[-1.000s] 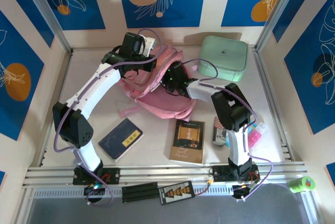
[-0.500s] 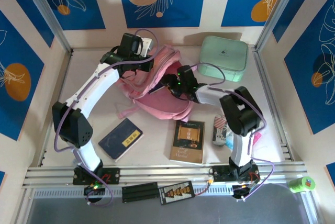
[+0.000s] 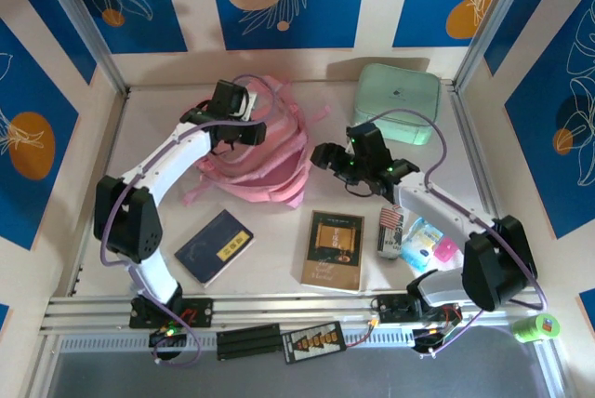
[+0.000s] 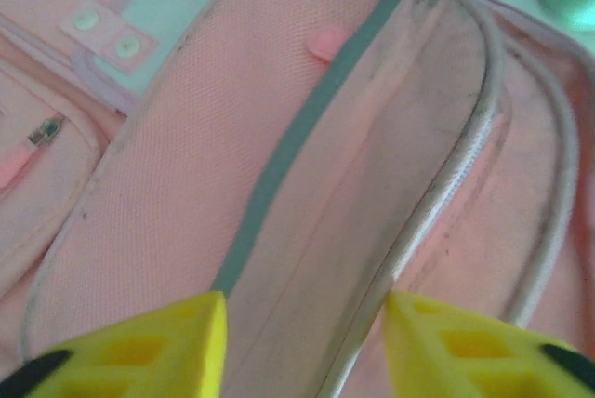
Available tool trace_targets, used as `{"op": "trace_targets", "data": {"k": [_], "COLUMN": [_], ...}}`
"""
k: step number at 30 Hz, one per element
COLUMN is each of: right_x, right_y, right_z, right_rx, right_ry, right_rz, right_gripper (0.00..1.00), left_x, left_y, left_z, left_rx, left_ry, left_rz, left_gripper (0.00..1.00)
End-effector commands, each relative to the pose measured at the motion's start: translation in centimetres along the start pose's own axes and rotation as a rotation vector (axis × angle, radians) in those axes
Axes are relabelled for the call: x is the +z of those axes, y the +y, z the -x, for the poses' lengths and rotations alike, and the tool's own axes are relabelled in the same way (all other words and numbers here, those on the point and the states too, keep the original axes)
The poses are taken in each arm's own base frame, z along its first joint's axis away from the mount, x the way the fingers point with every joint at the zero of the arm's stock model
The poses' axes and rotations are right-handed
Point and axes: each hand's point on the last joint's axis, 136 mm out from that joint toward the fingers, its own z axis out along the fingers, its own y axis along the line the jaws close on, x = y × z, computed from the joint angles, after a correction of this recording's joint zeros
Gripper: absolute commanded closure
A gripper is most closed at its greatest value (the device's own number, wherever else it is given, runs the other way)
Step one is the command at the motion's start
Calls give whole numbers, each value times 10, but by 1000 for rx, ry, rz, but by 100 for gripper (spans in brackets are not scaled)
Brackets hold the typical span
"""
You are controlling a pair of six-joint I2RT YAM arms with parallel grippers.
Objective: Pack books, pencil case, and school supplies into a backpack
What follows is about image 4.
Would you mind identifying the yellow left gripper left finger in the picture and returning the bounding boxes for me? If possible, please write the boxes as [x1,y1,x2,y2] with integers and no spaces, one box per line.
[0,289,229,398]

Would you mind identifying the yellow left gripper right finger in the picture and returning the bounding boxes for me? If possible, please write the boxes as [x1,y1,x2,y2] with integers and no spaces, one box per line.
[383,289,595,398]

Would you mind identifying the pink backpack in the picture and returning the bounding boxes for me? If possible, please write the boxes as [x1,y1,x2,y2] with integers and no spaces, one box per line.
[0,0,595,398]

